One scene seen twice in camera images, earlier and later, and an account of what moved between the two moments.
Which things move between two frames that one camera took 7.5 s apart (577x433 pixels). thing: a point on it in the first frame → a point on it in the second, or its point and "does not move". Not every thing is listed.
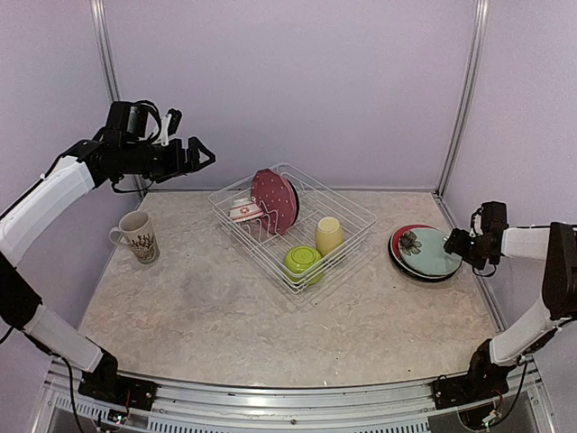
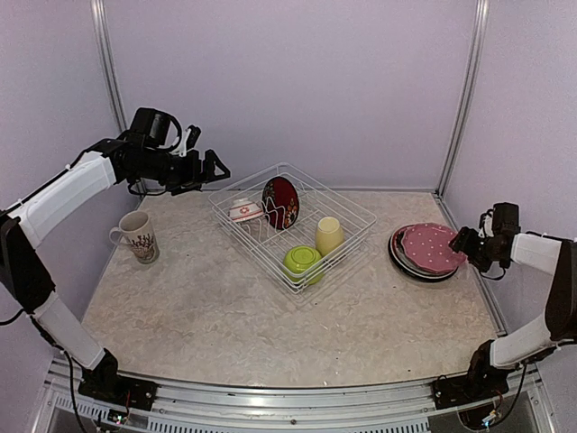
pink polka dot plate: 271,192 → 426,246
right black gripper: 456,244 does not move
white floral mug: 137,230 does not move
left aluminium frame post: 109,64 does not move
